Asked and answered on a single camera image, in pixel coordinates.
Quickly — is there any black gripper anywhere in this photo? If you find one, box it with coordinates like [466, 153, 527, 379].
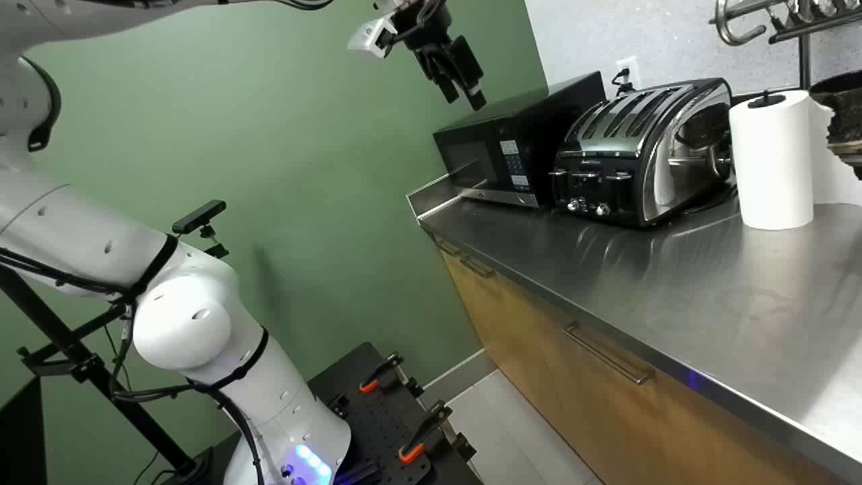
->
[391, 0, 491, 113]

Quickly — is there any long steel cabinet handle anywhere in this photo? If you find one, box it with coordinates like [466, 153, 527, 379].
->
[434, 235, 497, 281]

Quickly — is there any black microwave oven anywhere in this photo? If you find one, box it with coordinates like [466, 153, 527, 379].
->
[430, 70, 609, 212]

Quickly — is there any chrome four-slot toaster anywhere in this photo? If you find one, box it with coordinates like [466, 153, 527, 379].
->
[546, 75, 739, 229]

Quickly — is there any black orange clamp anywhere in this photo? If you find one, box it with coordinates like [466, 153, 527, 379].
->
[396, 400, 480, 468]
[355, 351, 425, 401]

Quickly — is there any black paper towel holder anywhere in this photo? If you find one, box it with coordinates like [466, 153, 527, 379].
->
[745, 86, 790, 110]

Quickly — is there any white paper towel roll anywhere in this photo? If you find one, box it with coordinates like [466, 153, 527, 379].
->
[728, 88, 836, 231]

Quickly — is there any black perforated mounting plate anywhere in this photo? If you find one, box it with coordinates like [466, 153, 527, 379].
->
[306, 339, 460, 485]

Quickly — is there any black pot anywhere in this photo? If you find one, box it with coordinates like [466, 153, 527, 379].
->
[809, 70, 862, 177]

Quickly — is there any white wall outlet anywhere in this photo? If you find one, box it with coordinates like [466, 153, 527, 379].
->
[615, 55, 640, 93]

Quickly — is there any black tripod camera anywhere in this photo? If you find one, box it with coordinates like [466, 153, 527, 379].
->
[170, 198, 228, 262]

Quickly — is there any short steel cabinet handle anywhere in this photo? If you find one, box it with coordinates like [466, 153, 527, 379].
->
[563, 322, 656, 388]

